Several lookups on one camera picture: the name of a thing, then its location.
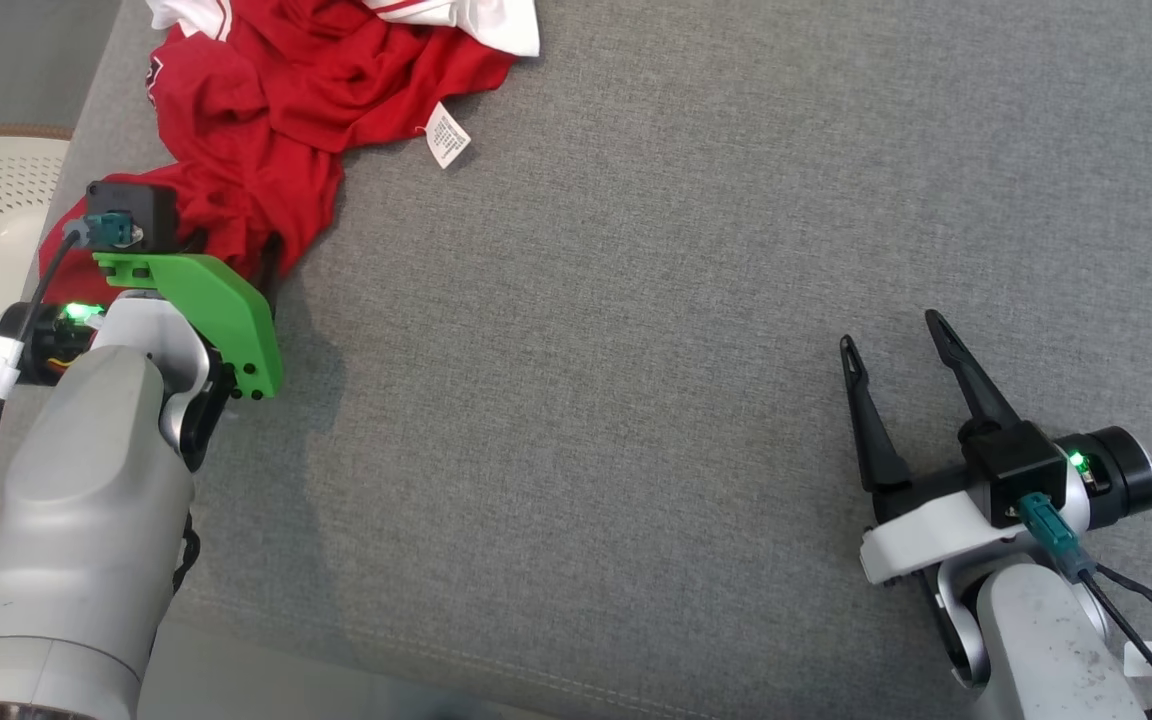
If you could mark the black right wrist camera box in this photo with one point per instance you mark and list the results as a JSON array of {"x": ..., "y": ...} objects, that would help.
[{"x": 1016, "y": 465}]

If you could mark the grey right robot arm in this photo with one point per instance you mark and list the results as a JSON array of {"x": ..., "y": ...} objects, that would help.
[{"x": 1036, "y": 640}]

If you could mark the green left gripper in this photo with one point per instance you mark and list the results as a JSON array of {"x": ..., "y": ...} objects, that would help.
[{"x": 226, "y": 310}]

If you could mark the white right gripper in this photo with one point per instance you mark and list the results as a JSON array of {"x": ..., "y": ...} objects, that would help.
[{"x": 921, "y": 530}]

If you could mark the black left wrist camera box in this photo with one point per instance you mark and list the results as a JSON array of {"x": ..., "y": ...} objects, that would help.
[{"x": 141, "y": 205}]

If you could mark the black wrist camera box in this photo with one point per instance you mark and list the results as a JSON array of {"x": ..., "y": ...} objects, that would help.
[
  {"x": 1016, "y": 465},
  {"x": 141, "y": 205}
]

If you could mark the red jersey with white sleeves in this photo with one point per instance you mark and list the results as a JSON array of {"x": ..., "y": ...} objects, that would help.
[{"x": 266, "y": 100}]

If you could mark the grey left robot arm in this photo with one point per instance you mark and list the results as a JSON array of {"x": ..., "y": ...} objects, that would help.
[{"x": 76, "y": 520}]

